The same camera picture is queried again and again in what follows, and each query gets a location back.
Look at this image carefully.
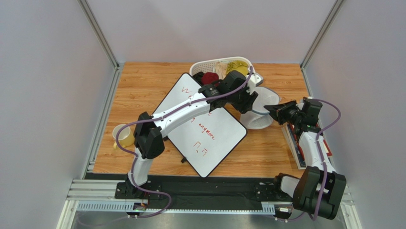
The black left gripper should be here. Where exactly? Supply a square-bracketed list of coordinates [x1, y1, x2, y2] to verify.
[227, 83, 259, 115]

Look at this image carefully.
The white mesh laundry bag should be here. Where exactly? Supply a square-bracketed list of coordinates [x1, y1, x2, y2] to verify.
[239, 87, 281, 130]

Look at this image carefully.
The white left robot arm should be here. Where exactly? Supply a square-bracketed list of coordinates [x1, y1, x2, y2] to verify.
[114, 66, 260, 198]

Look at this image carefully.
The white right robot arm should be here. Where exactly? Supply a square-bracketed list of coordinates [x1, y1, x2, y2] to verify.
[264, 97, 346, 220]

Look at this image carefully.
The beige bra in basket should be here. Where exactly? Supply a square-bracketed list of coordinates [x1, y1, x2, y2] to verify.
[214, 62, 230, 80]

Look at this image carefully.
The white plastic laundry basket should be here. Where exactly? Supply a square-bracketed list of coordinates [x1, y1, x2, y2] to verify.
[189, 56, 256, 75]

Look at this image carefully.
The yellow garment in basket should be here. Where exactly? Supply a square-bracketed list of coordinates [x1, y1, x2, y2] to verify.
[226, 60, 249, 75]

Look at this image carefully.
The red garment in basket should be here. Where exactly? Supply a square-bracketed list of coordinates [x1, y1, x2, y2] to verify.
[201, 72, 219, 86]

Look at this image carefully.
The white whiteboard with red writing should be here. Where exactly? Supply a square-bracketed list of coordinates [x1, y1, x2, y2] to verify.
[155, 73, 247, 177]

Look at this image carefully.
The red hardcover book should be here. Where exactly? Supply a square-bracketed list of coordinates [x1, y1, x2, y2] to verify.
[288, 124, 332, 159]

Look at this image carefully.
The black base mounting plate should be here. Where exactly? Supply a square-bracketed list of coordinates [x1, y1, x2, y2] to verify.
[114, 175, 292, 210]

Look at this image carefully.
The yellow mug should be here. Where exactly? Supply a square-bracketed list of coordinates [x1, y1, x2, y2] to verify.
[112, 124, 135, 148]

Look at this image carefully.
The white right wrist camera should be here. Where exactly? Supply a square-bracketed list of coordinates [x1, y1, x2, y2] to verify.
[297, 97, 312, 108]

